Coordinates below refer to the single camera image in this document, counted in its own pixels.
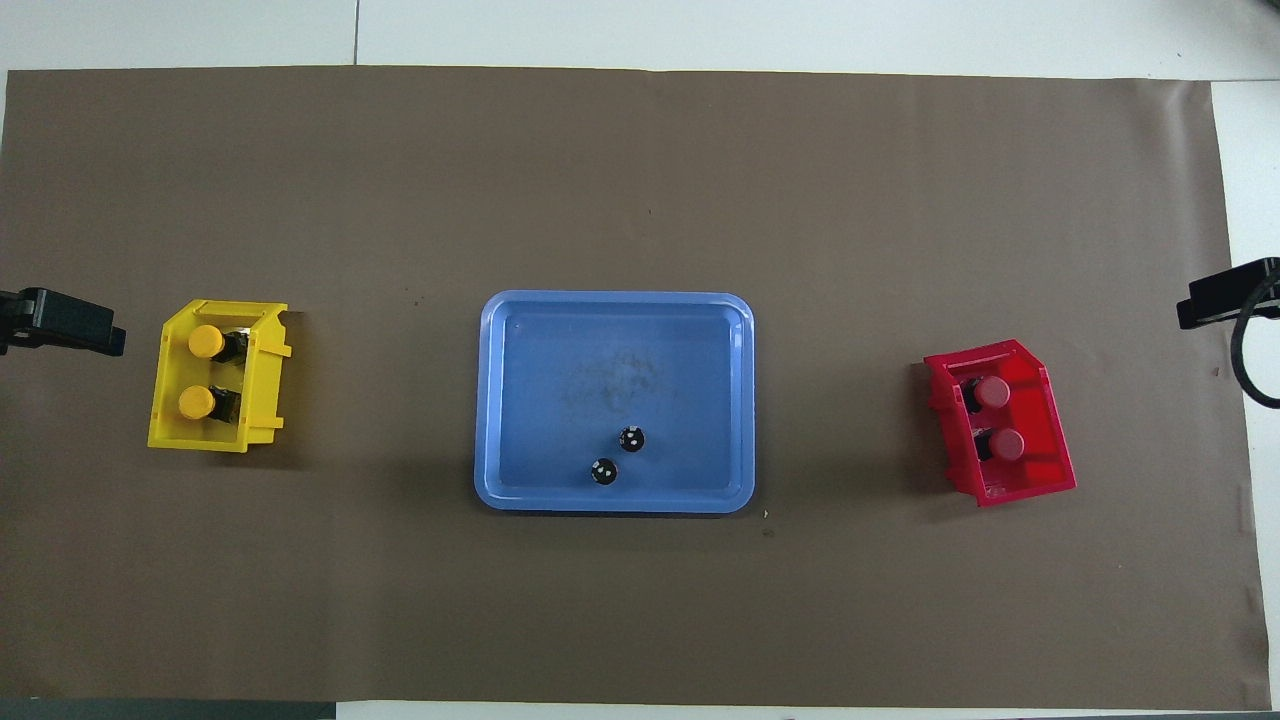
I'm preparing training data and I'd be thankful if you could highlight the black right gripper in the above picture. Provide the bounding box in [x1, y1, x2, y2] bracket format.
[1177, 257, 1280, 331]

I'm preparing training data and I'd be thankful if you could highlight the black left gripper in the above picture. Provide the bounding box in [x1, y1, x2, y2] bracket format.
[0, 288, 127, 357]

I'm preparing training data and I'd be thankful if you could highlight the yellow push button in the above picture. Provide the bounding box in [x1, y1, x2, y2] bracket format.
[177, 384, 244, 426]
[188, 323, 250, 364]

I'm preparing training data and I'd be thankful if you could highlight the red push button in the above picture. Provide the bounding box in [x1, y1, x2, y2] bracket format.
[975, 427, 1027, 464]
[962, 375, 1013, 413]

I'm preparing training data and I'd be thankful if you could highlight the blue plastic tray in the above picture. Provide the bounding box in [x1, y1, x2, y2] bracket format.
[473, 290, 757, 515]

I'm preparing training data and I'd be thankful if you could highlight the yellow plastic bin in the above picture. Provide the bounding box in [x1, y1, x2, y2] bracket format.
[147, 299, 293, 455]

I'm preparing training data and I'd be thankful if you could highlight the red plastic bin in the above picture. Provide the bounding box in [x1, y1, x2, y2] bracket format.
[922, 339, 1078, 509]

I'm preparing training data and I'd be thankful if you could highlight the brown paper mat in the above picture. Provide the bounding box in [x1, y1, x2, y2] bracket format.
[0, 65, 1271, 711]

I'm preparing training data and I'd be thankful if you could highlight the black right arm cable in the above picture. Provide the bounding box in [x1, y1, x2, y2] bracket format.
[1229, 275, 1280, 410]

